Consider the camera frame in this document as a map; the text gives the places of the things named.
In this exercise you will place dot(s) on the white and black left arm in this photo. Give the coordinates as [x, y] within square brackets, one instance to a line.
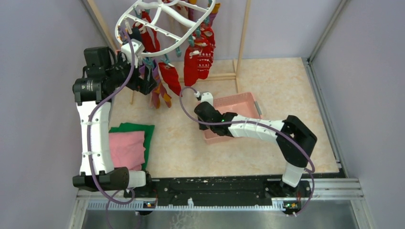
[103, 75]

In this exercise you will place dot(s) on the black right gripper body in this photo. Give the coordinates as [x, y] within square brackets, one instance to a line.
[204, 126]

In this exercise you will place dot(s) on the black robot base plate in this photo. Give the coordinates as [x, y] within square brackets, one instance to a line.
[258, 184]

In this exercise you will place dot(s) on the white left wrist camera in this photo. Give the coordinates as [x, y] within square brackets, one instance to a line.
[132, 50]

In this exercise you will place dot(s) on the red santa sock rear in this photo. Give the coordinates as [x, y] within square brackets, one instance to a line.
[149, 37]

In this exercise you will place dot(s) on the green cloth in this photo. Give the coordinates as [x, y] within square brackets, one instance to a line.
[130, 127]

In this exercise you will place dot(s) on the pink plastic basket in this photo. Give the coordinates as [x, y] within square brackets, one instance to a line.
[243, 104]

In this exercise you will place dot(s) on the purple striped sock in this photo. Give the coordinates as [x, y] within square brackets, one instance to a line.
[159, 92]

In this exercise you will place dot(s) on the pink cloth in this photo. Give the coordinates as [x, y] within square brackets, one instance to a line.
[127, 149]

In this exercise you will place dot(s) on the teal clothespin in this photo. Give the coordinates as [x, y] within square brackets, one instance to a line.
[166, 60]

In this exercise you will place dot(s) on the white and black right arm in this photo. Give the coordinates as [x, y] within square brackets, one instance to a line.
[294, 139]

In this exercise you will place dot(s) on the red santa sock front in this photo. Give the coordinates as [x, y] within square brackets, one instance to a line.
[170, 77]

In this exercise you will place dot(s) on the red santa sock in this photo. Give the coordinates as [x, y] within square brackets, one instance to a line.
[149, 37]
[170, 77]

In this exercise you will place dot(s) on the wooden drying rack frame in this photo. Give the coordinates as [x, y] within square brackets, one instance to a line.
[102, 26]

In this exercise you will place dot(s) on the red patterned sock pair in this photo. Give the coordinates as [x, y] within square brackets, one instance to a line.
[198, 58]

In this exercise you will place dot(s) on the white plastic clip hanger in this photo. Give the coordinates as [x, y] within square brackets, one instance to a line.
[166, 11]

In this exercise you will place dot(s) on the dark navy sock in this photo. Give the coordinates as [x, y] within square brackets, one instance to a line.
[135, 35]

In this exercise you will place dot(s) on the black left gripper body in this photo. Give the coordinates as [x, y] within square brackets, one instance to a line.
[137, 83]

